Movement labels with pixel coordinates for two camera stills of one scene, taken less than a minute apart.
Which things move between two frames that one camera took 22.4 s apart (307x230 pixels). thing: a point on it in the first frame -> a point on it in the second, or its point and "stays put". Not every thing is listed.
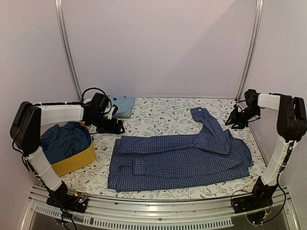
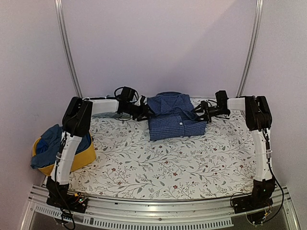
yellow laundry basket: (75, 162) stays put
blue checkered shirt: (212, 154) -> (174, 117)
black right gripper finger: (233, 117) -> (202, 108)
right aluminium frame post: (253, 51) stays put
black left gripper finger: (117, 126) -> (147, 114)
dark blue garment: (59, 142) stays put
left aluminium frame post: (59, 6) stays put
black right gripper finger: (241, 125) -> (205, 117)
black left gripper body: (102, 125) -> (135, 111)
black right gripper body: (246, 114) -> (216, 110)
